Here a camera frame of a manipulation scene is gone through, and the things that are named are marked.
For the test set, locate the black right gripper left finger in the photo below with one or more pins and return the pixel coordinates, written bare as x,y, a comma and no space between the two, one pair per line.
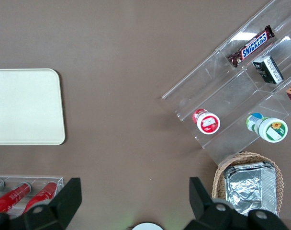
57,208

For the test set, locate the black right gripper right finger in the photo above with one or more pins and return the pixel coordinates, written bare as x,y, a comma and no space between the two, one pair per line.
207,213

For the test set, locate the tan oval wicker basket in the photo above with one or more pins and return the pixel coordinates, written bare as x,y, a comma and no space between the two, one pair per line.
278,172

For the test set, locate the cream rectangular plastic tray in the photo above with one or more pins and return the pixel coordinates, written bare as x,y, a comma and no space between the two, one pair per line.
25,107

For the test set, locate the clear acrylic bottle rack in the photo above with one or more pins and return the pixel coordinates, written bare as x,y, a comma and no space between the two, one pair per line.
37,179

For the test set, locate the aluminium foil food container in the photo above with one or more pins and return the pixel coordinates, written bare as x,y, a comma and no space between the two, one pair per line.
248,189

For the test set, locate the white round disc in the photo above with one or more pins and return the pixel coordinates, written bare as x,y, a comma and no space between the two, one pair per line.
147,226

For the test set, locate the red lidded yogurt cup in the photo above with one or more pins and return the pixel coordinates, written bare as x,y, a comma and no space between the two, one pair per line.
207,122

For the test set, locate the green lidded yogurt cup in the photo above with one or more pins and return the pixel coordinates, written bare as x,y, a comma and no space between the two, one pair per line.
271,128

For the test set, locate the clear acrylic tiered display stand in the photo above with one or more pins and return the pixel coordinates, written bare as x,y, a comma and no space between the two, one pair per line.
234,95

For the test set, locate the small black drink carton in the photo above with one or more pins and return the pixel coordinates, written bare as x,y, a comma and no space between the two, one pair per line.
268,69

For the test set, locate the Snickers chocolate bar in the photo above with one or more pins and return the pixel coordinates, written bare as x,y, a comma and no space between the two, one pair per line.
253,46

